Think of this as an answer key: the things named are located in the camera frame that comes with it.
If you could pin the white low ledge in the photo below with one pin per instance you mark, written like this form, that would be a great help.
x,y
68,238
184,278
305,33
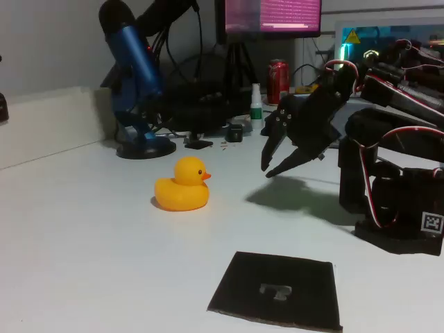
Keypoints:
x,y
52,121

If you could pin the blue desktop microphone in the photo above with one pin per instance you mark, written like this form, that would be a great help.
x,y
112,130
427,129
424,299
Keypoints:
x,y
135,55

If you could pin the black cardboard square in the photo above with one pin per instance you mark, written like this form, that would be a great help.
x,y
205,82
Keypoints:
x,y
243,288

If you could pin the dark object on ledge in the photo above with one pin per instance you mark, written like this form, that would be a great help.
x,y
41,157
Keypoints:
x,y
2,109

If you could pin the yellow rubber duck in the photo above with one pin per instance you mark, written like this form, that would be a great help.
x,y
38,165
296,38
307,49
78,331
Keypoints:
x,y
180,194

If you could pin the white spray bottle green label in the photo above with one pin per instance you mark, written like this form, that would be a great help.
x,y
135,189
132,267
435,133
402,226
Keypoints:
x,y
256,118

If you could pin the yellow hand tool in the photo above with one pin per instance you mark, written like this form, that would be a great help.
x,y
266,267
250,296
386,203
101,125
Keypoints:
x,y
305,89

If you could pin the black tripod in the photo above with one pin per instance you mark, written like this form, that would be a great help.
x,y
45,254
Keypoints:
x,y
236,62

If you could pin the red cola can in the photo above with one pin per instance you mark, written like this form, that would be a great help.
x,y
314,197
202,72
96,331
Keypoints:
x,y
277,83

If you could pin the small black cube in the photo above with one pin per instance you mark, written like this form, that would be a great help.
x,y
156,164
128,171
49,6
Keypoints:
x,y
234,133

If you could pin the black white fiducial tag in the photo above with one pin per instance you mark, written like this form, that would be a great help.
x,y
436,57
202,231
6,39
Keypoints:
x,y
432,222

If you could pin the black audio device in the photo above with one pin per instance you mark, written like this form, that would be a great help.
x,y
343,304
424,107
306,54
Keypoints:
x,y
197,111

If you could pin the computer monitor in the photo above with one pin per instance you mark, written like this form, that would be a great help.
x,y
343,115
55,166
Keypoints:
x,y
277,14

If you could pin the grey flat tablet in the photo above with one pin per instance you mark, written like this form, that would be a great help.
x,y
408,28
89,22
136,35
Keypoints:
x,y
342,110

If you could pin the small black base plate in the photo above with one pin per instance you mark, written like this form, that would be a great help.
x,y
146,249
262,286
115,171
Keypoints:
x,y
198,144

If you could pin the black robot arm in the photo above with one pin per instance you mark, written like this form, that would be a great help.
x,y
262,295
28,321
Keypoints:
x,y
354,180

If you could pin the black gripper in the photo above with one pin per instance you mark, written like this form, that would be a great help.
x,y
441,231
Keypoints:
x,y
306,129

